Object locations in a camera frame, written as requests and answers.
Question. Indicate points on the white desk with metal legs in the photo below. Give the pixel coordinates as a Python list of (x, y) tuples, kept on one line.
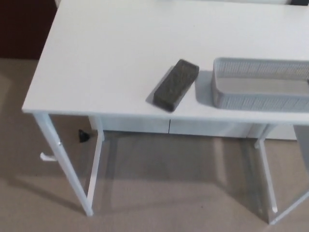
[(108, 60)]

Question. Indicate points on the grey mesh tray container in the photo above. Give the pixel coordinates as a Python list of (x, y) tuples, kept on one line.
[(256, 100)]

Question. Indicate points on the white hook on desk leg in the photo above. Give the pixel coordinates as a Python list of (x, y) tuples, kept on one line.
[(47, 157)]

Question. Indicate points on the white cabinet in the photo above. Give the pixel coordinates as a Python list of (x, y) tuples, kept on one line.
[(144, 125)]

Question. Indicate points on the small black floor object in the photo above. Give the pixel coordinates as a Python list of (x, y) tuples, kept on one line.
[(83, 136)]

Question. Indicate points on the dark brown door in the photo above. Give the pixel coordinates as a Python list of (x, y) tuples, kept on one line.
[(21, 26)]

